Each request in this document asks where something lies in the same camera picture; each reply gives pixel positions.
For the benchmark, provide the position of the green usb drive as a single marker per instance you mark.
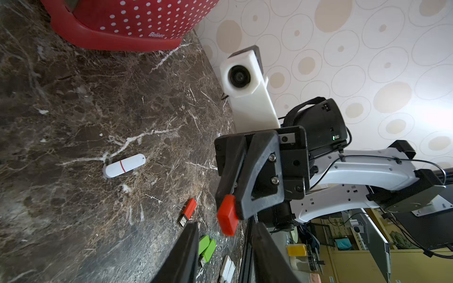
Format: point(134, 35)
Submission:
point(206, 256)
point(203, 244)

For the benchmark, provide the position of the white usb drive upper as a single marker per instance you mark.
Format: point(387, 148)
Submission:
point(225, 270)

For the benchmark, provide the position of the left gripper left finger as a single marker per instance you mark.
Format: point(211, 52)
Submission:
point(181, 264)

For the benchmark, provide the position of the white usb drive lower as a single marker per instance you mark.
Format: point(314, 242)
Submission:
point(230, 273)

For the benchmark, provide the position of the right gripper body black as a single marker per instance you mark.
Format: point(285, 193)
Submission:
point(292, 148)

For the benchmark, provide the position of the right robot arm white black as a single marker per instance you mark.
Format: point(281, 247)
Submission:
point(343, 179)

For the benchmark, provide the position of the red toaster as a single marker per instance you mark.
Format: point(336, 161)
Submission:
point(127, 25)

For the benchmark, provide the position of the white usb drive red end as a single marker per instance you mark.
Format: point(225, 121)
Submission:
point(123, 166)

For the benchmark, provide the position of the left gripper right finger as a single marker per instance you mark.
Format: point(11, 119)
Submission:
point(269, 263)

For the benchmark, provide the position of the small red usb cap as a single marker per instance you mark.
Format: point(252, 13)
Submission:
point(227, 217)

